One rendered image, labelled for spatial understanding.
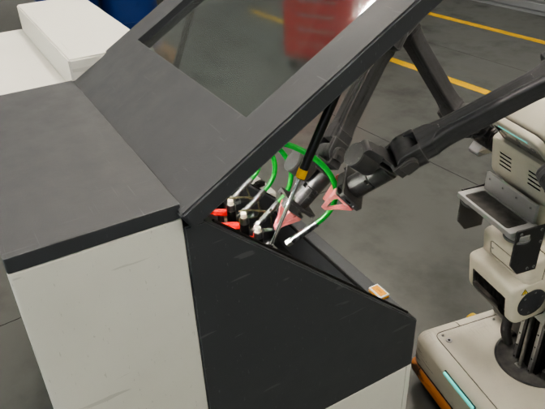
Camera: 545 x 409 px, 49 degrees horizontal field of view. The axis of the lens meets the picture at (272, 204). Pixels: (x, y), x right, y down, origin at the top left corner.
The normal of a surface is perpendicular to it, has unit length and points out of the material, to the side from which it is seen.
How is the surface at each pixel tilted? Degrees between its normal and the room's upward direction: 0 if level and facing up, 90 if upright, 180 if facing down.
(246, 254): 90
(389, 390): 90
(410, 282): 0
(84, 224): 0
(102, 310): 90
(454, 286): 0
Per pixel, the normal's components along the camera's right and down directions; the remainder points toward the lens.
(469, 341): -0.04, -0.85
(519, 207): -0.94, 0.21
